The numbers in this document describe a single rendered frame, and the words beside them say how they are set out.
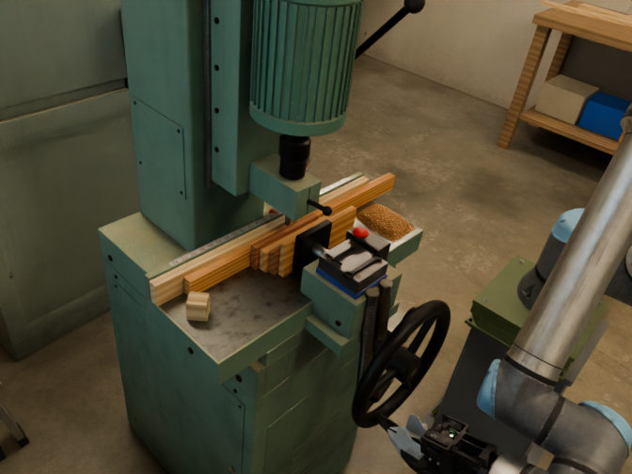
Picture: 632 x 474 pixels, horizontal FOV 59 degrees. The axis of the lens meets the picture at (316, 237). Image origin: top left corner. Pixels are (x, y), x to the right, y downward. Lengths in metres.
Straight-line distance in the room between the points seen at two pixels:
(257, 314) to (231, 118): 0.37
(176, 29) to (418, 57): 3.87
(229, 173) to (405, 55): 3.86
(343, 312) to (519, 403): 0.33
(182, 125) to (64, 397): 1.22
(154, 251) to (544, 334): 0.84
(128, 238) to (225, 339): 0.48
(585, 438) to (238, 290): 0.64
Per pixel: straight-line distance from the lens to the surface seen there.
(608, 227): 0.99
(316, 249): 1.10
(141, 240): 1.38
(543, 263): 1.58
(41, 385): 2.17
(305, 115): 0.96
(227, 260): 1.09
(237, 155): 1.11
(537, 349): 0.99
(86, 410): 2.07
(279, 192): 1.10
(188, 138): 1.15
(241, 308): 1.05
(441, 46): 4.72
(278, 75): 0.94
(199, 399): 1.37
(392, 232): 1.27
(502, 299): 1.62
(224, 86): 1.08
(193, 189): 1.21
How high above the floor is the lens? 1.64
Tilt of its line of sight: 37 degrees down
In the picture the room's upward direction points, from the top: 8 degrees clockwise
